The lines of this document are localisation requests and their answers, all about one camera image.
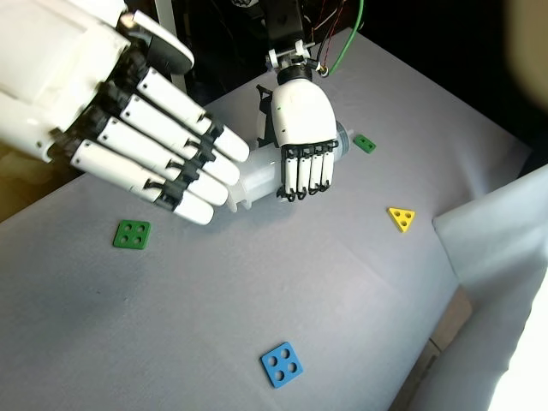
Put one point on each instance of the yellow triangle three-hole block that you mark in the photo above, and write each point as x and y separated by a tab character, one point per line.
402	217

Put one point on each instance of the grey table cloth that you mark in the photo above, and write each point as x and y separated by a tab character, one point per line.
171	308

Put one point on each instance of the large translucent plastic syringe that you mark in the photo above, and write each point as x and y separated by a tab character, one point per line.
261	171

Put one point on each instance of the white upright frame post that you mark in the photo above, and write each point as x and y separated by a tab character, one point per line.
164	10

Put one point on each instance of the green square four-hole block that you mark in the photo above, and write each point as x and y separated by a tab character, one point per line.
131	234

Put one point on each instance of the small green two-hole block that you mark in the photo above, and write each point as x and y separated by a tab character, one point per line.
365	144

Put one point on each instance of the blue square four-hole block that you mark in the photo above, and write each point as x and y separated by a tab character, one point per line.
282	365

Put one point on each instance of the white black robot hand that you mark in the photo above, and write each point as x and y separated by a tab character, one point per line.
64	73
301	115

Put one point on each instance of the white hanging sheet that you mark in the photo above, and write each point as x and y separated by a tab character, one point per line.
501	278

